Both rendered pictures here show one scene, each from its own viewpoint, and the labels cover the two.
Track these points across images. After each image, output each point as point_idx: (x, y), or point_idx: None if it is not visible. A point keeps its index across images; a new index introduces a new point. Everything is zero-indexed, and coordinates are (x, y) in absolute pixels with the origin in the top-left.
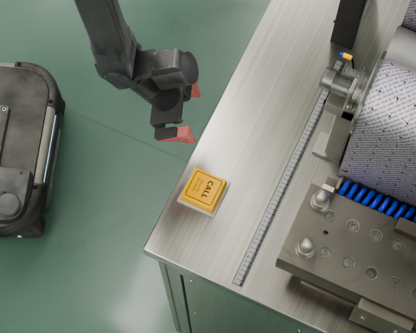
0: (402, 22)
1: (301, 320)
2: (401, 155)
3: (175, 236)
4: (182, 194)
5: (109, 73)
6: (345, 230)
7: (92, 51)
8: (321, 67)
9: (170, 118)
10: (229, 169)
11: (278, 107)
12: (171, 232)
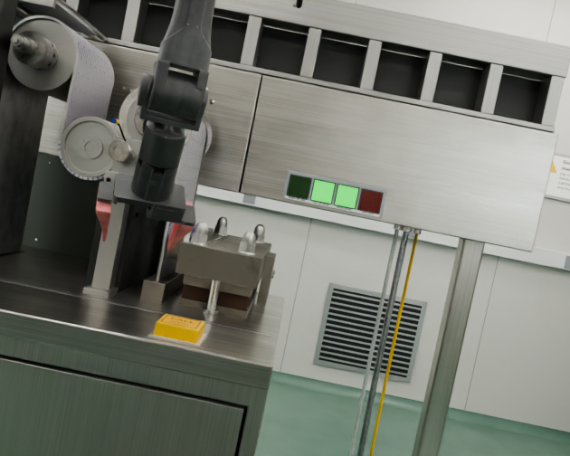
0: (64, 125)
1: (279, 321)
2: (191, 151)
3: (243, 351)
4: (196, 329)
5: (207, 88)
6: (218, 244)
7: (209, 47)
8: None
9: (181, 191)
10: (142, 324)
11: (51, 299)
12: (240, 352)
